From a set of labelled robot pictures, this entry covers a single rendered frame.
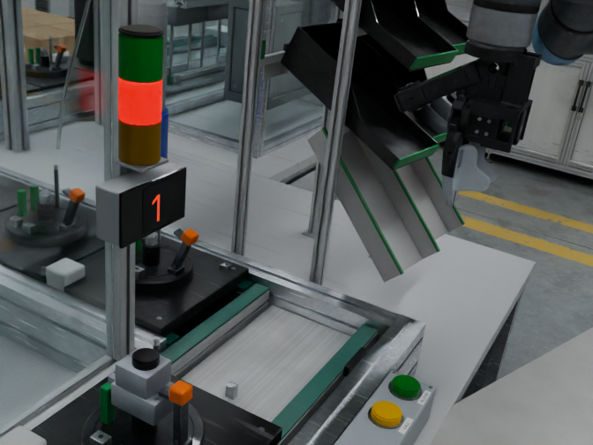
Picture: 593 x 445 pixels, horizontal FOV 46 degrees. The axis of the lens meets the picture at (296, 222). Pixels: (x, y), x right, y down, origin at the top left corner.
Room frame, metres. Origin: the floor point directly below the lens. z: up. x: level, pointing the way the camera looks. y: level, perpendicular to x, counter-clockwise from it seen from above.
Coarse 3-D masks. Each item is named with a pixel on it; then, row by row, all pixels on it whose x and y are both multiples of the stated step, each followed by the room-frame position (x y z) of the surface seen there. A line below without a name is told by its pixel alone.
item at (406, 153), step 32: (320, 32) 1.25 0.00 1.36; (288, 64) 1.20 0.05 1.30; (320, 64) 1.16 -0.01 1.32; (384, 64) 1.24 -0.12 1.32; (320, 96) 1.16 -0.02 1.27; (352, 96) 1.12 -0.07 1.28; (384, 96) 1.23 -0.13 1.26; (352, 128) 1.12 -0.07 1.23; (384, 128) 1.17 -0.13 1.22; (416, 128) 1.19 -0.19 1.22; (384, 160) 1.08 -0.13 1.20; (416, 160) 1.12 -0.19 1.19
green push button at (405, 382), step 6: (396, 378) 0.81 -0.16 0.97; (402, 378) 0.81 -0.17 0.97; (408, 378) 0.82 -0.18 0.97; (414, 378) 0.82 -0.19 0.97; (396, 384) 0.80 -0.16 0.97; (402, 384) 0.80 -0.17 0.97; (408, 384) 0.80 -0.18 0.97; (414, 384) 0.80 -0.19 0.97; (396, 390) 0.79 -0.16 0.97; (402, 390) 0.79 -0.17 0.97; (408, 390) 0.79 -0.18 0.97; (414, 390) 0.79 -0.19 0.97; (402, 396) 0.79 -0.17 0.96; (408, 396) 0.78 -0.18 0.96; (414, 396) 0.79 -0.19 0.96
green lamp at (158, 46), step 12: (120, 36) 0.78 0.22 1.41; (120, 48) 0.78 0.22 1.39; (132, 48) 0.77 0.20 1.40; (144, 48) 0.77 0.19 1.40; (156, 48) 0.78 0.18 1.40; (120, 60) 0.78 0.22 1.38; (132, 60) 0.77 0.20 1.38; (144, 60) 0.77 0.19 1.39; (156, 60) 0.78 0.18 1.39; (120, 72) 0.78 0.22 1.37; (132, 72) 0.77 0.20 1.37; (144, 72) 0.77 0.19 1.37; (156, 72) 0.78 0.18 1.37
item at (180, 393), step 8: (176, 384) 0.61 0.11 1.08; (184, 384) 0.62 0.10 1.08; (160, 392) 0.62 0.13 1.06; (168, 392) 0.62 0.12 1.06; (176, 392) 0.60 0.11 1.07; (184, 392) 0.60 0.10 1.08; (176, 400) 0.60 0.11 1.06; (184, 400) 0.60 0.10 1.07; (176, 408) 0.61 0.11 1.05; (184, 408) 0.61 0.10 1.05; (176, 416) 0.61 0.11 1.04; (184, 416) 0.61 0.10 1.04; (176, 424) 0.61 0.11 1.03; (184, 424) 0.61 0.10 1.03; (176, 432) 0.60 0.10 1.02; (184, 432) 0.61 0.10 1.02; (176, 440) 0.60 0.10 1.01; (184, 440) 0.61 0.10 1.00
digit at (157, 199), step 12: (168, 180) 0.81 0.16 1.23; (144, 192) 0.77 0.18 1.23; (156, 192) 0.79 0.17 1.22; (168, 192) 0.81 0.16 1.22; (144, 204) 0.77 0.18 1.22; (156, 204) 0.79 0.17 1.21; (168, 204) 0.81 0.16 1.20; (144, 216) 0.77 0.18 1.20; (156, 216) 0.79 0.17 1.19; (144, 228) 0.77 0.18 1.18
